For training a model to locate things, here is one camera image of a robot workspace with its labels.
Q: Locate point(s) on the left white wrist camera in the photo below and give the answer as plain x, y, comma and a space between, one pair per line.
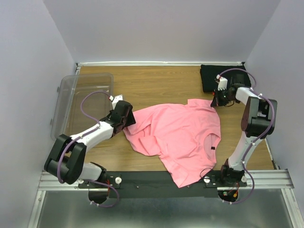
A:
115, 99

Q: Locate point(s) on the pink t shirt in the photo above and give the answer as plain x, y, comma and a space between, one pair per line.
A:
183, 136

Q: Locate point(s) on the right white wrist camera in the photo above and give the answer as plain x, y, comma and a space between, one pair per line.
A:
222, 83

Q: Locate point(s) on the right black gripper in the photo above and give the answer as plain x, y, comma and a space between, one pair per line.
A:
216, 101

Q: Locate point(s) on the clear plastic bin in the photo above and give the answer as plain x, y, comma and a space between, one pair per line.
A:
68, 118

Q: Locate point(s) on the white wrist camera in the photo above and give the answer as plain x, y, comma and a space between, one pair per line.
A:
115, 99
222, 83

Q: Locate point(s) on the folded black t shirt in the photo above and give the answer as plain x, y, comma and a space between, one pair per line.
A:
208, 75

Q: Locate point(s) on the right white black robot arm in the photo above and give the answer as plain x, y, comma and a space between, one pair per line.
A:
258, 121

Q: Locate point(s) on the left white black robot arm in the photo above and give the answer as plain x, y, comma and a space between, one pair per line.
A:
66, 160

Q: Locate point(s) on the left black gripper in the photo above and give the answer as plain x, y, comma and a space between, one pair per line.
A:
130, 118

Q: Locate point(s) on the aluminium frame rail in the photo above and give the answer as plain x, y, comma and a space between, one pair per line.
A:
268, 201

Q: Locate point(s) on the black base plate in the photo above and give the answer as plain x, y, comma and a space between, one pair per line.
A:
159, 184

